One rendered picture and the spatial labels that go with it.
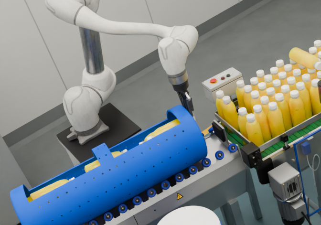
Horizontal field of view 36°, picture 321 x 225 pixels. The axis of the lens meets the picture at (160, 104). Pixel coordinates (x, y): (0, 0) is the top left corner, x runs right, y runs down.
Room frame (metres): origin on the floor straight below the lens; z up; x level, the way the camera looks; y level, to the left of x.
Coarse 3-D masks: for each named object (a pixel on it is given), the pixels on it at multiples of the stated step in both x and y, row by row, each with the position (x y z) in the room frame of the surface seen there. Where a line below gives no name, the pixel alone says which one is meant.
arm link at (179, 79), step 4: (184, 72) 1.93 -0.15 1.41; (168, 76) 1.94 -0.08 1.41; (172, 76) 1.92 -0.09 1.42; (176, 76) 1.91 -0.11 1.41; (180, 76) 1.91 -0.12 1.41; (184, 76) 1.92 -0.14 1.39; (172, 80) 1.92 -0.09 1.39; (176, 80) 1.92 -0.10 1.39; (180, 80) 1.91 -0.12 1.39; (184, 80) 1.92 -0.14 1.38; (172, 84) 1.93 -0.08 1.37; (176, 84) 1.92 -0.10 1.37
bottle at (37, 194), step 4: (60, 180) 1.79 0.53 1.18; (64, 180) 1.78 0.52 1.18; (52, 184) 1.77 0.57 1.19; (56, 184) 1.76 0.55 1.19; (60, 184) 1.76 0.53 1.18; (44, 188) 1.76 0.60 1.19; (48, 188) 1.75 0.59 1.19; (52, 188) 1.75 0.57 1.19; (36, 192) 1.75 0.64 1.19; (40, 192) 1.74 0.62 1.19; (44, 192) 1.73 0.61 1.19; (48, 192) 1.73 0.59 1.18; (32, 196) 1.73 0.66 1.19; (36, 196) 1.72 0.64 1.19; (32, 200) 1.71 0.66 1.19
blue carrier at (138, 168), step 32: (192, 128) 1.82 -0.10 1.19; (128, 160) 1.75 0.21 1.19; (160, 160) 1.75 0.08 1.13; (192, 160) 1.78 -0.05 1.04; (32, 192) 1.87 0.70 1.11; (64, 192) 1.68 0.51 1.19; (96, 192) 1.67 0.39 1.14; (128, 192) 1.70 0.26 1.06; (32, 224) 1.60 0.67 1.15; (64, 224) 1.62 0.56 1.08
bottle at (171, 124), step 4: (172, 120) 1.93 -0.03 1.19; (176, 120) 1.91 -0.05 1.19; (168, 124) 1.90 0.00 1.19; (172, 124) 1.89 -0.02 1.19; (176, 124) 1.89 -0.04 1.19; (160, 128) 1.89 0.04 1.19; (164, 128) 1.89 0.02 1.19; (168, 128) 1.88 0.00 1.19; (156, 132) 1.88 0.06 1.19; (160, 132) 1.87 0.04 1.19; (152, 136) 1.88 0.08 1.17
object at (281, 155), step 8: (320, 128) 1.86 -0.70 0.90; (288, 144) 1.83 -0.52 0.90; (280, 152) 1.79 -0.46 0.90; (288, 152) 1.80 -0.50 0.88; (264, 160) 1.78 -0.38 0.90; (272, 160) 1.77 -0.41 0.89; (280, 160) 1.78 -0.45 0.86; (288, 160) 1.79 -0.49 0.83; (264, 168) 1.76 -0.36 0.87; (272, 168) 1.77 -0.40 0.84; (296, 168) 1.80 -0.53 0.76; (264, 176) 1.76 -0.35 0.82
